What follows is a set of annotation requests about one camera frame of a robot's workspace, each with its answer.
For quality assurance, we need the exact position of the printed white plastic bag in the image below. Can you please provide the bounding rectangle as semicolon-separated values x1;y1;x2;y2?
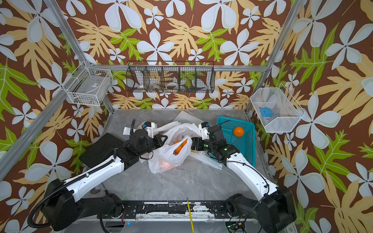
123;121;181;137

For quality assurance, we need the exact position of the teal plastic basket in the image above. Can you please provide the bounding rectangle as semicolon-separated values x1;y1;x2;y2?
209;116;256;167

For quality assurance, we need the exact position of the flat white plastic bag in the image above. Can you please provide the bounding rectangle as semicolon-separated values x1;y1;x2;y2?
173;110;204;126

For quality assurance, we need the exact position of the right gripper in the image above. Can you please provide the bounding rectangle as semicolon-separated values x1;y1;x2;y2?
186;137;218;154

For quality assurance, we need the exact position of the blue object in basket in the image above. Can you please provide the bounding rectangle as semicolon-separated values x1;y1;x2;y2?
260;107;273;118

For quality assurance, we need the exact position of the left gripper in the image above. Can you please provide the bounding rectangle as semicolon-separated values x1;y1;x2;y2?
137;133;168;158

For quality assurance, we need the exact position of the white wire basket left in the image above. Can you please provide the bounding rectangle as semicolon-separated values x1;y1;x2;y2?
62;62;113;106

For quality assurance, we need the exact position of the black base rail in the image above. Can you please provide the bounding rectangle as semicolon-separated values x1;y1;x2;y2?
104;200;254;220

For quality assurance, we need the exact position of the orange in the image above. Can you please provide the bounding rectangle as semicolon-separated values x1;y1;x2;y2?
173;139;187;155
233;127;245;137

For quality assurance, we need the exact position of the yellow stick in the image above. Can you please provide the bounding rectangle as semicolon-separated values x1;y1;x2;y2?
186;198;195;233

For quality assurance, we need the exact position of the white wire basket right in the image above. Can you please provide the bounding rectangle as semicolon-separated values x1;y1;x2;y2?
250;85;306;134

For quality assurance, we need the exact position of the white wire basket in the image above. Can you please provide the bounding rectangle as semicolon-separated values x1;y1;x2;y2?
62;62;113;106
250;85;306;134

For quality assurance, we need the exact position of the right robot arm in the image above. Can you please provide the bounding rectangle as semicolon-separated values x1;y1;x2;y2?
191;122;296;233

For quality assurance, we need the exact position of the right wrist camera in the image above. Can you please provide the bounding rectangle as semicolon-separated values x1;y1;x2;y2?
198;122;210;140

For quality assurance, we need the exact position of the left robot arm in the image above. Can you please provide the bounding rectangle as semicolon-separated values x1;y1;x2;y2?
27;129;168;231

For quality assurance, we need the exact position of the black wire basket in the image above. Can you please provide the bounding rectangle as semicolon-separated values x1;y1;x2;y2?
124;61;216;93

